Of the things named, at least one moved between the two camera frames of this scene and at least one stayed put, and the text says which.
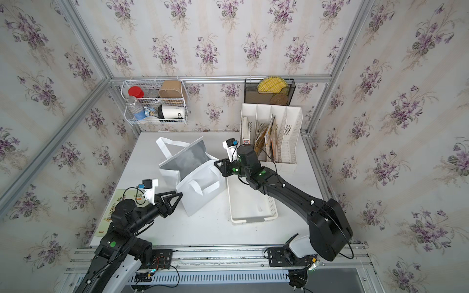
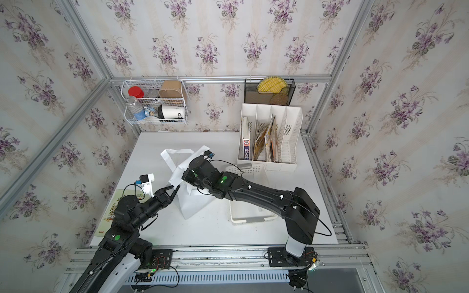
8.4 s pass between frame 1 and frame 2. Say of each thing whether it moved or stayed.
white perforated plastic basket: stayed
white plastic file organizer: stayed
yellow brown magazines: stayed
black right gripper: moved
